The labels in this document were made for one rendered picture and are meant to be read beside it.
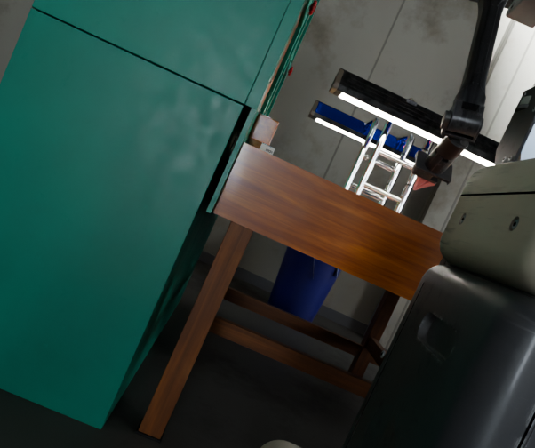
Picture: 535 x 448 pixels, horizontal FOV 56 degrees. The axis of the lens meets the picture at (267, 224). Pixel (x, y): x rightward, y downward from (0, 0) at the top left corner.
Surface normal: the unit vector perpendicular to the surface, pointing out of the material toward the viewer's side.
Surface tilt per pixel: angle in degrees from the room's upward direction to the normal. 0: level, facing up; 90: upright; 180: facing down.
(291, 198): 90
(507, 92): 90
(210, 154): 90
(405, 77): 90
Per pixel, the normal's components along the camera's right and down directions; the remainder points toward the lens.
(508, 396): -0.30, -0.07
